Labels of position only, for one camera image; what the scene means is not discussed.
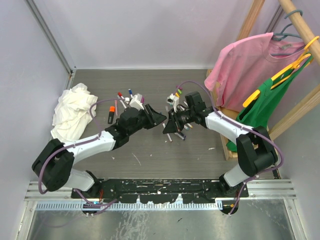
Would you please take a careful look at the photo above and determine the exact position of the orange capped black highlighter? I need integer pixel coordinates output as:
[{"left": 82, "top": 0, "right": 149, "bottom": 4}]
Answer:
[{"left": 107, "top": 106, "right": 116, "bottom": 125}]

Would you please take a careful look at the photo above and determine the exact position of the wooden clothes rack frame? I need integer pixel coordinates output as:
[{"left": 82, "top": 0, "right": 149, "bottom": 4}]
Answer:
[{"left": 206, "top": 0, "right": 320, "bottom": 162}]

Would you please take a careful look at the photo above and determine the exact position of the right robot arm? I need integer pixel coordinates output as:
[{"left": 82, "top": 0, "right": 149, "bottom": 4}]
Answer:
[{"left": 163, "top": 91, "right": 278, "bottom": 197}]

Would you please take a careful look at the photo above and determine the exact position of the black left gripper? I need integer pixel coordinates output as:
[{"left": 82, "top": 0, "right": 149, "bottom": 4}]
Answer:
[{"left": 127, "top": 104, "right": 166, "bottom": 136}]

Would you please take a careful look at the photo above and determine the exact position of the pink barcode labelled pen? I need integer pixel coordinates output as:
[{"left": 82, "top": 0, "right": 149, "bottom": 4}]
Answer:
[{"left": 114, "top": 100, "right": 118, "bottom": 111}]

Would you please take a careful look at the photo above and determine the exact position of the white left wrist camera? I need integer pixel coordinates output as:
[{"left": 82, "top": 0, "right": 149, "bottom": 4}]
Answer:
[{"left": 124, "top": 93, "right": 144, "bottom": 110}]

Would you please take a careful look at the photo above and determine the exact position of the white crumpled cloth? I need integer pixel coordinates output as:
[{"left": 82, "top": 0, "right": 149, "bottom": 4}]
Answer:
[{"left": 50, "top": 83, "right": 98, "bottom": 143}]

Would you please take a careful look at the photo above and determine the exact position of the blue capped white marker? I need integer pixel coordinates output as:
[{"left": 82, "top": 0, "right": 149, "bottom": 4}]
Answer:
[{"left": 128, "top": 89, "right": 133, "bottom": 97}]

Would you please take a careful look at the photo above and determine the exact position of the yellow clothes hanger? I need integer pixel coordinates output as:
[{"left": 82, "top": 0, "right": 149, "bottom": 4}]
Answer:
[{"left": 242, "top": 36, "right": 320, "bottom": 108}]

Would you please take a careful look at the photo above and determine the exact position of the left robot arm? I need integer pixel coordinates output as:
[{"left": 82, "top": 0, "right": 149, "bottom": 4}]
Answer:
[{"left": 31, "top": 104, "right": 166, "bottom": 198}]

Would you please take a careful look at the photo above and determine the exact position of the green tank top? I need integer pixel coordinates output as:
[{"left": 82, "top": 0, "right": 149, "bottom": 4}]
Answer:
[{"left": 226, "top": 53, "right": 316, "bottom": 153}]

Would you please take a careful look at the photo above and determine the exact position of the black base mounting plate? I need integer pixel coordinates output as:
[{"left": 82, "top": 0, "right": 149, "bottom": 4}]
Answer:
[{"left": 82, "top": 178, "right": 249, "bottom": 204}]

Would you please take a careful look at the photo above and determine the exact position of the white slotted cable duct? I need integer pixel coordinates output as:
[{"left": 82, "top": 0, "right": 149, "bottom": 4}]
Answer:
[{"left": 35, "top": 201, "right": 223, "bottom": 211}]

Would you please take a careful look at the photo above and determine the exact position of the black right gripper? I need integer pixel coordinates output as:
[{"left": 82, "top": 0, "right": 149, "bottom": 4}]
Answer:
[{"left": 163, "top": 107, "right": 195, "bottom": 135}]

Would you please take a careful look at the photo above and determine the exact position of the wooden hanging rod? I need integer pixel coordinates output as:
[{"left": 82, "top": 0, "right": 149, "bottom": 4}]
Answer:
[{"left": 278, "top": 0, "right": 320, "bottom": 65}]

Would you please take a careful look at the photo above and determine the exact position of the red capped white marker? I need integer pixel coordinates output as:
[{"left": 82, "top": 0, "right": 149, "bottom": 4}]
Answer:
[{"left": 117, "top": 92, "right": 127, "bottom": 109}]

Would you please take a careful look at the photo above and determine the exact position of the grey-blue clothes hanger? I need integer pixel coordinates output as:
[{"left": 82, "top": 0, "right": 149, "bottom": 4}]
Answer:
[{"left": 271, "top": 9, "right": 303, "bottom": 42}]

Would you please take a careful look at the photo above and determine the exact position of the pink t-shirt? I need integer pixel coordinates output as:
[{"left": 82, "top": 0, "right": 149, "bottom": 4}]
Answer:
[{"left": 204, "top": 32, "right": 305, "bottom": 112}]

